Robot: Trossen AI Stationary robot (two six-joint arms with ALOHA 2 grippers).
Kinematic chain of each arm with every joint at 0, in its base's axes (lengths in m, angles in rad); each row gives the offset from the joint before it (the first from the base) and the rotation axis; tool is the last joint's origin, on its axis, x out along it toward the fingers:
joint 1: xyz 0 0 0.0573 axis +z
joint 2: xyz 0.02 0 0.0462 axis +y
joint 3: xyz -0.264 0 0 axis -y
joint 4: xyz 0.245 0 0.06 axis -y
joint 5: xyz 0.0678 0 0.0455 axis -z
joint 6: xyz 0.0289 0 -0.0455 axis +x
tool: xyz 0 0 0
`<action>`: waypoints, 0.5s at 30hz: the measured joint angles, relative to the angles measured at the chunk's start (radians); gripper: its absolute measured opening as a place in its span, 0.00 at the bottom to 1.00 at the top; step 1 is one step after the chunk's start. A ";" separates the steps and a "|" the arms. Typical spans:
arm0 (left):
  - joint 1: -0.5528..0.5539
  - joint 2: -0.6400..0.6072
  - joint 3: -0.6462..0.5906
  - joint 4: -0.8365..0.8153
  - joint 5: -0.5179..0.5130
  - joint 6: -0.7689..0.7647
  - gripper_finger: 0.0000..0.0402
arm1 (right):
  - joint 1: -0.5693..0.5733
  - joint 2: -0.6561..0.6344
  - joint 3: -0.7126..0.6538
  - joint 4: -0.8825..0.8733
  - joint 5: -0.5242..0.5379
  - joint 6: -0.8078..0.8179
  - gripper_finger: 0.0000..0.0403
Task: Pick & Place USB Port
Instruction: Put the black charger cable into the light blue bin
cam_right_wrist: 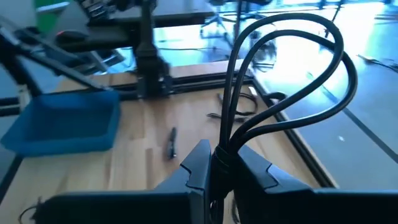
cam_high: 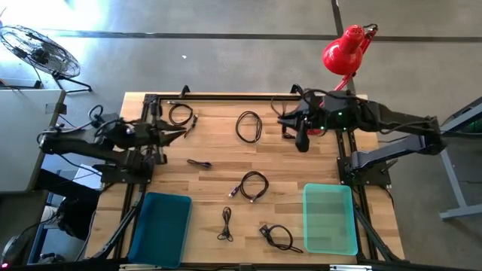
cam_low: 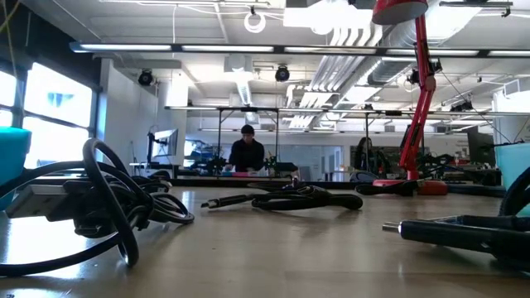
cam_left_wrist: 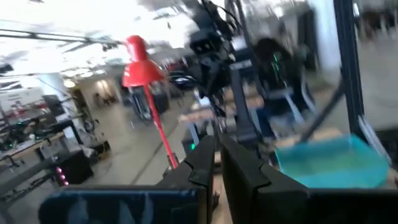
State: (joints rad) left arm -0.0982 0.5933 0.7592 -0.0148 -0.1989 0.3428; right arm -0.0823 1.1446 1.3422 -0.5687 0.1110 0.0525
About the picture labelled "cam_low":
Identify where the black USB cable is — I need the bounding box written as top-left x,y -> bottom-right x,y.
381,165 -> 530,268
131,173 -> 174,194
0,137 -> 195,277
200,184 -> 364,212

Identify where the person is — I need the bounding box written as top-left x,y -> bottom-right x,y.
354,136 -> 393,177
227,123 -> 266,173

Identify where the computer monitor on stand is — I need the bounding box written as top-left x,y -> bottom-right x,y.
147,127 -> 180,165

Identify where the black chair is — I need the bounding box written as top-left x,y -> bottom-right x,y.
349,171 -> 380,184

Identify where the long overhead light bar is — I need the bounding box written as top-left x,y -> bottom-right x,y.
69,41 -> 530,59

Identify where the red desk lamp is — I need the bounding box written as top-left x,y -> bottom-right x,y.
371,0 -> 450,197

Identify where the large bright window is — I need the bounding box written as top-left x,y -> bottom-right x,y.
0,61 -> 99,171

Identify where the dark computer monitor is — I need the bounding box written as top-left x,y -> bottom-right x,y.
466,131 -> 497,167

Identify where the blue plastic bin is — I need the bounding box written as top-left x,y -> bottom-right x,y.
0,126 -> 32,211
494,142 -> 530,217

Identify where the white coiled cable ring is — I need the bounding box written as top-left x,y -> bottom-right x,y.
243,10 -> 267,35

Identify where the silver ventilation duct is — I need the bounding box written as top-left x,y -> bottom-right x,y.
366,22 -> 419,87

